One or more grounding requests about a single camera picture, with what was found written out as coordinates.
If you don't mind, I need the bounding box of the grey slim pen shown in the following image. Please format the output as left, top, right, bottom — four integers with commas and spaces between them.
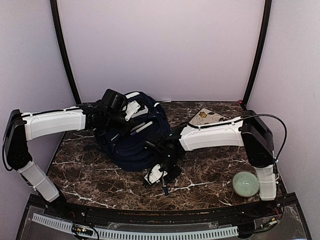
130, 121, 153, 136

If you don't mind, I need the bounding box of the navy blue student backpack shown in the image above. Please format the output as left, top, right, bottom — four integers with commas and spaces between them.
93, 91, 185, 172

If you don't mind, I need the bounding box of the blue capped white pen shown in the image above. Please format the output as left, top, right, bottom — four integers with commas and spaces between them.
161, 177, 169, 196

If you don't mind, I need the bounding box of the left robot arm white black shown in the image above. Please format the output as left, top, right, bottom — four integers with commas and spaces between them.
2, 89, 141, 218

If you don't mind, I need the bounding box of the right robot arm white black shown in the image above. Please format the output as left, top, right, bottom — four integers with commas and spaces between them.
144, 110, 288, 217

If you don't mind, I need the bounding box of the square floral ceramic plate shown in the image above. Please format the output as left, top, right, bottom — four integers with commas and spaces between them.
186, 107, 230, 128

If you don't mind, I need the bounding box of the pale green ceramic bowl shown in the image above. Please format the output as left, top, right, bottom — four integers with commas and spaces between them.
232, 171, 260, 198

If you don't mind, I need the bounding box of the small green circuit board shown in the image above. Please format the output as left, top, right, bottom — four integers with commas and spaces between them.
71, 224, 94, 237

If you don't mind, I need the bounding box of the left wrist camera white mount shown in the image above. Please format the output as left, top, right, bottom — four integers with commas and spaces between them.
123, 100, 141, 122

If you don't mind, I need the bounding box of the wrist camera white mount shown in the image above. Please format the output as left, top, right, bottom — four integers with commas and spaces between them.
123, 100, 141, 122
143, 164, 168, 188

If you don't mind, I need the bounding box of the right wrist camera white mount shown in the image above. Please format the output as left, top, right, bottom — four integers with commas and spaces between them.
143, 164, 168, 188

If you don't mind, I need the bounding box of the black curved front rail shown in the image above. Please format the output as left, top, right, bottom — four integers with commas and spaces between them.
46, 201, 284, 225

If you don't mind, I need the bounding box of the white slotted cable duct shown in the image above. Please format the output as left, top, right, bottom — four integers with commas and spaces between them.
31, 213, 239, 240

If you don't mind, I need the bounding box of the left black frame post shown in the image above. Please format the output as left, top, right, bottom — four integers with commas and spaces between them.
49, 0, 82, 104

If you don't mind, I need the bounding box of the black frame post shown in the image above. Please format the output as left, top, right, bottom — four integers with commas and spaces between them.
49, 0, 82, 104
238, 0, 273, 110

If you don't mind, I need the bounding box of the right black frame post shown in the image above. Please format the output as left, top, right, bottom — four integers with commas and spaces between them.
238, 0, 273, 110

